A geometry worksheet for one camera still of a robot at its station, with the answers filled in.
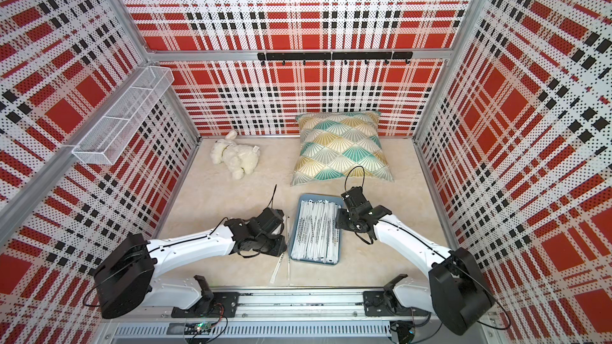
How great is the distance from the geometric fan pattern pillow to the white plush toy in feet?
0.75

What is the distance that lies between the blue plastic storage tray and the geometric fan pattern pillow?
0.08 m

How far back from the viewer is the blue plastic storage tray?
84cm

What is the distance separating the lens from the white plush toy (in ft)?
3.39

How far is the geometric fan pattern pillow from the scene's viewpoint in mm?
948
